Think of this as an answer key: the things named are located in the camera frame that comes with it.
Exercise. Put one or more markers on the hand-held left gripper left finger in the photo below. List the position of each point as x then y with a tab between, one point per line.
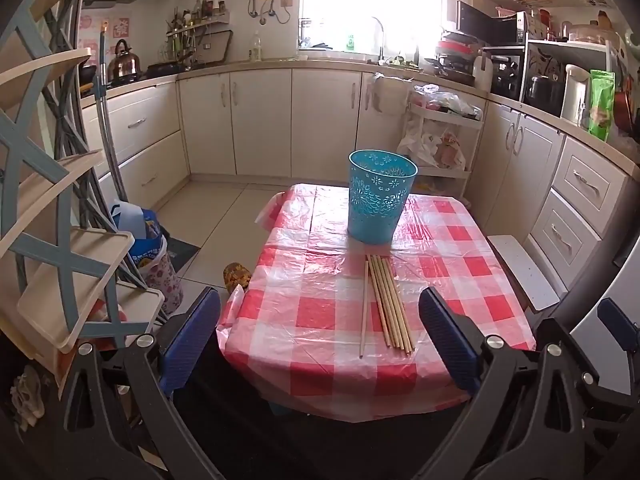
192	330

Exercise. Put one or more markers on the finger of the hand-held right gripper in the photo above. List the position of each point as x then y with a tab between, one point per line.
582	362
617	322

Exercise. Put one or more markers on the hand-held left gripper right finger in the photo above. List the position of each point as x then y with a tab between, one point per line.
447	340

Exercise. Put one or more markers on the wooden chopstick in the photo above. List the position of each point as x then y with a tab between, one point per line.
390	302
385	301
395	303
400	304
379	300

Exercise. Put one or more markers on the blue perforated plastic basket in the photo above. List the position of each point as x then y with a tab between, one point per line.
380	210

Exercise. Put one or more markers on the floral bag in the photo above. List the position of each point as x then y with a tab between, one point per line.
162	280

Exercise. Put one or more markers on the brown slipper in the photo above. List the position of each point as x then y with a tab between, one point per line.
236	276

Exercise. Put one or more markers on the dark floor mat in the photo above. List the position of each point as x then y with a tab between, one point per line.
182	252

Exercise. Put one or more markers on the blue printed bag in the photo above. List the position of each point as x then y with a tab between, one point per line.
147	240

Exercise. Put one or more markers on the white stool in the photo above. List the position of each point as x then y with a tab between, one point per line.
522	270

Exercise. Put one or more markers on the red checkered plastic tablecloth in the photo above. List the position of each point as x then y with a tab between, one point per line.
310	320

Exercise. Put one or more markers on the cream drawer cabinet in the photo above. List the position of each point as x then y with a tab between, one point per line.
580	195
145	125

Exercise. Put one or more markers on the white crumpled cloth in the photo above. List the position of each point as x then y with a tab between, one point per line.
27	395

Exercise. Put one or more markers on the cream base cabinet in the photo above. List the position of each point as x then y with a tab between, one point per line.
515	170
265	120

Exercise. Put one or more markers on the pink plastic bag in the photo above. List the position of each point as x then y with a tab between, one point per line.
450	152

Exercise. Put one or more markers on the white plastic bag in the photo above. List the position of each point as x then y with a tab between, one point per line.
417	142

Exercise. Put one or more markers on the red pot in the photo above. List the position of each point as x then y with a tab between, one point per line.
625	107

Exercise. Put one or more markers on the green snack packet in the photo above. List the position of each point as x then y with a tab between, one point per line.
601	105

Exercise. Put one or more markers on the white rolling cart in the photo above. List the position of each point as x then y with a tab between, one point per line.
440	114

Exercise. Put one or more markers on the white thermos jug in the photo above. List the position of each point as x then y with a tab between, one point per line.
575	97

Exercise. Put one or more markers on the clear plastic bag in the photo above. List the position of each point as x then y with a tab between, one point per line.
450	102

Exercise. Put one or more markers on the black pot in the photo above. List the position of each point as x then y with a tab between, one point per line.
542	89

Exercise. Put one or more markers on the black gas stove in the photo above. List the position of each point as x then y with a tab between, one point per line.
160	67

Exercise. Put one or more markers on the white plastic container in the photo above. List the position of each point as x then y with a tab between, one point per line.
482	75

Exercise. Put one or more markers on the steel kettle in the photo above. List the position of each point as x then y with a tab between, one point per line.
125	62

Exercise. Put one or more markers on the black frying pan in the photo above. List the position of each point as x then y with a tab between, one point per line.
89	74

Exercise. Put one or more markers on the stack of pans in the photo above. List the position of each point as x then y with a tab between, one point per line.
452	60

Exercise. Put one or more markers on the white shelf rack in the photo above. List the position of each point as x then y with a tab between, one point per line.
570	46

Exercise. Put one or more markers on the dark baking tray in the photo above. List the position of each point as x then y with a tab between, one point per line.
217	47

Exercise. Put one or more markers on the clear plastic bottle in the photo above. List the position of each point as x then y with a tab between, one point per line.
256	50

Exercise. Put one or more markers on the green detergent bottle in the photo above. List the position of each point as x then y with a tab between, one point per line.
350	44

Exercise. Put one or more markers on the chrome faucet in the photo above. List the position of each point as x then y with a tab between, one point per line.
381	35

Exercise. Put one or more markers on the black silver microwave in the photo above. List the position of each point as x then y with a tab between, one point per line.
480	22

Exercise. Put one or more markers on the wall spice rack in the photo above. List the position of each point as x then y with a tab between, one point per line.
200	22

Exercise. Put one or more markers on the pink wall decals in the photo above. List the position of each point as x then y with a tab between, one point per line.
120	27

